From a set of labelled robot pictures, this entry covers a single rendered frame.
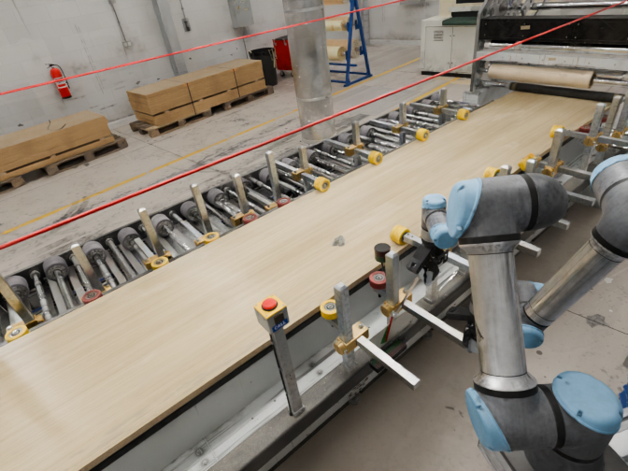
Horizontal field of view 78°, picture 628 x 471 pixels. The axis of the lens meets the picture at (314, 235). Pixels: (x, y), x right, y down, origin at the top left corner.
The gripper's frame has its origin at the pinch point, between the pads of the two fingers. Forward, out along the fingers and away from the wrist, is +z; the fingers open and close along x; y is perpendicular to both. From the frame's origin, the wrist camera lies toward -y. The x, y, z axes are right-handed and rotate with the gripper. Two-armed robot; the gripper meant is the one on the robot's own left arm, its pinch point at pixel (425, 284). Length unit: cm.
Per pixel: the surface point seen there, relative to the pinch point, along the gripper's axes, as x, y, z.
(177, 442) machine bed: 31, -95, 30
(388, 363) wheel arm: -6.6, -27.8, 13.3
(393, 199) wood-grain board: 59, 51, 9
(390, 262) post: 10.1, -7.7, -9.5
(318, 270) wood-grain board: 44.2, -16.0, 8.8
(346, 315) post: 8.9, -31.3, -1.1
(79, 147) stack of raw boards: 595, -30, 77
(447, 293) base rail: 7.7, 27.2, 28.8
